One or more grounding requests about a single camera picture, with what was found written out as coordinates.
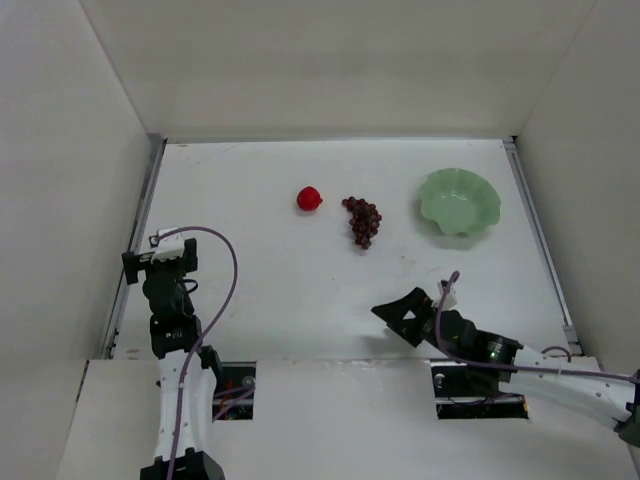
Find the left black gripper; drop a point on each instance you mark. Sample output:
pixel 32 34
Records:
pixel 131 265

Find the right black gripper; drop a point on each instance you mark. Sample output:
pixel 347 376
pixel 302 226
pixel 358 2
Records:
pixel 423 321

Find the dark red fake grapes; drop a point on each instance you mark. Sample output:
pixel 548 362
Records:
pixel 364 222

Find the red fake pomegranate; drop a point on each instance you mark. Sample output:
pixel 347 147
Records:
pixel 309 199

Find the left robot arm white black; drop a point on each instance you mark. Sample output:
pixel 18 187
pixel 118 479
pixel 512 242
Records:
pixel 188 370

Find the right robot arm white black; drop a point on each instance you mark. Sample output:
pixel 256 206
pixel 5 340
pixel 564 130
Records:
pixel 492 365

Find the green glass fruit bowl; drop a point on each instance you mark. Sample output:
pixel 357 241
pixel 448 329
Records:
pixel 459 202

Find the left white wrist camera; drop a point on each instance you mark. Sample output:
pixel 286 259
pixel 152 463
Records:
pixel 167 244

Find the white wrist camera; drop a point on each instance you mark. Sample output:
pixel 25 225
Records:
pixel 167 244
pixel 448 294

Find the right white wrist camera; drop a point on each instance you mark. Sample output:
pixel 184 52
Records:
pixel 448 294

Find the left aluminium frame rail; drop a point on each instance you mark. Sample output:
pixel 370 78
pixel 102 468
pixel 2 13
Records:
pixel 113 327

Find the aluminium frame rail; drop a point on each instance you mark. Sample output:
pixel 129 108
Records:
pixel 113 327
pixel 574 344

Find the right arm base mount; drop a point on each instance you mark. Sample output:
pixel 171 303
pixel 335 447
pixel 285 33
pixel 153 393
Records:
pixel 457 397

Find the right aluminium frame rail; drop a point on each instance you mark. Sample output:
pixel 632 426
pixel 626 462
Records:
pixel 574 344

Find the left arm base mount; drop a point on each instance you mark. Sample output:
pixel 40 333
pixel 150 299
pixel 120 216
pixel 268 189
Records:
pixel 238 378

